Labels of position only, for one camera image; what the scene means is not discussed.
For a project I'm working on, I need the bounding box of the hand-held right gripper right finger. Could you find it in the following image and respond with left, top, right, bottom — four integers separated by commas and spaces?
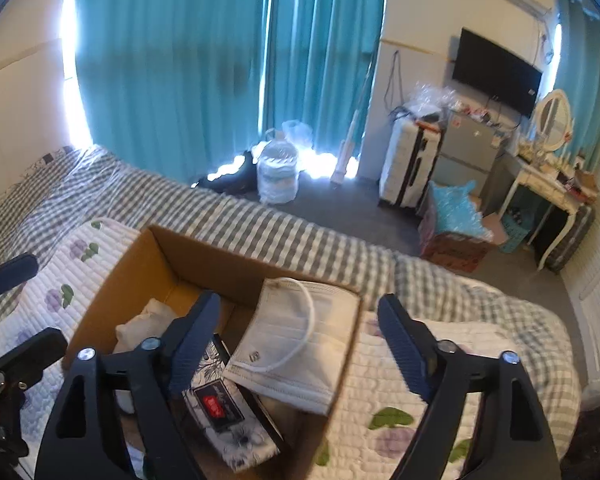
376, 293, 563, 480

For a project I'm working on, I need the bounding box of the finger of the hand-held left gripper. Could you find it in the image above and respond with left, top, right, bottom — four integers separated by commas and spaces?
0, 253, 40, 298
0, 327, 69, 392

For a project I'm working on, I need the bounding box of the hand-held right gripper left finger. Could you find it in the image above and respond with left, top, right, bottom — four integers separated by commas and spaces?
34, 291, 222, 480

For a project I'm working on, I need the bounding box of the brown cardboard box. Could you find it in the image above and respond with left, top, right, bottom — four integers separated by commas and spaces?
62, 225, 364, 480

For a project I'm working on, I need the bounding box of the white face mask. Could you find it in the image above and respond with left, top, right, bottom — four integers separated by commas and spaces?
223, 277, 361, 417

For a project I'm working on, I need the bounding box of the white soft cloth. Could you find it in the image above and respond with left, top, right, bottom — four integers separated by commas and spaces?
115, 298, 181, 413

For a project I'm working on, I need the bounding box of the floral tissue pack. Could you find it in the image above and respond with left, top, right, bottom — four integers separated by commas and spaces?
182, 339, 286, 473

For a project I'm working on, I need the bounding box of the printed cardboard box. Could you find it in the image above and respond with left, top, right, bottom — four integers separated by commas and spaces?
419, 200, 497, 274

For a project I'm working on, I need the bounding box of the blue plastic bag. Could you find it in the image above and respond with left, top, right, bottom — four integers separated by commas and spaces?
427, 180, 494, 238

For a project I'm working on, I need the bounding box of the grey checked bed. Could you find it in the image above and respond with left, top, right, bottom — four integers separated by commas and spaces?
0, 145, 583, 461

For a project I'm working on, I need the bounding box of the blue plastic basket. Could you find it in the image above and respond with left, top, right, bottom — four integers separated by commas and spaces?
500, 207, 535, 254

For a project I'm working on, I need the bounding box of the black item on floor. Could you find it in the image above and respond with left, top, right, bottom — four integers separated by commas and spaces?
192, 150, 259, 194

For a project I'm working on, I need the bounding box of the white suitcase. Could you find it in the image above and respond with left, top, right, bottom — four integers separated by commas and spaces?
378, 109, 446, 208

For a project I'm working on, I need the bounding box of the clear water jug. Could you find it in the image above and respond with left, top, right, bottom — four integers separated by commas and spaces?
256, 129, 301, 205

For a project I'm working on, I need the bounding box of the dark stool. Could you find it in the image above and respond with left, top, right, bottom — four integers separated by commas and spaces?
535, 204, 597, 276

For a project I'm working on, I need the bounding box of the grey mini fridge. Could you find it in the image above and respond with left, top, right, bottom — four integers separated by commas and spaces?
432, 110, 506, 202

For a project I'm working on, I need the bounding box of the white dressing table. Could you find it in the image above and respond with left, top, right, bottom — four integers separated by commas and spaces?
505, 145, 588, 272

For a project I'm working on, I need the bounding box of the broom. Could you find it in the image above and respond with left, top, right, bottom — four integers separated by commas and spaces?
331, 57, 373, 184

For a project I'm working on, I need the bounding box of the white plastic bag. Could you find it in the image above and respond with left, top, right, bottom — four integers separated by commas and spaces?
281, 120, 313, 147

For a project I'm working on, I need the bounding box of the clear plastic bag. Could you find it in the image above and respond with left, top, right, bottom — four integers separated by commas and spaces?
409, 80, 462, 122

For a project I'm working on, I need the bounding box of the wide teal curtain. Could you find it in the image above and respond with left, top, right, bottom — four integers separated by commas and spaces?
75, 0, 276, 184

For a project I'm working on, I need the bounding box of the white oval mirror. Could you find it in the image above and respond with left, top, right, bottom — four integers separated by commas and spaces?
532, 89, 574, 152

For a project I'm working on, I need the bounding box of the black television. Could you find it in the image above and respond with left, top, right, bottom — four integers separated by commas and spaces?
452, 27, 543, 120

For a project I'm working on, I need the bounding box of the narrow teal curtain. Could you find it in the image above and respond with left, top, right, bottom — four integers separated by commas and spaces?
257, 0, 388, 181

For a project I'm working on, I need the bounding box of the teal curtain beside mirror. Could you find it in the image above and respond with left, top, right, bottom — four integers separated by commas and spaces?
550, 0, 600, 161

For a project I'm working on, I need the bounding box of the hanging cable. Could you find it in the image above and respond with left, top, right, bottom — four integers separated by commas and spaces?
386, 50, 404, 111

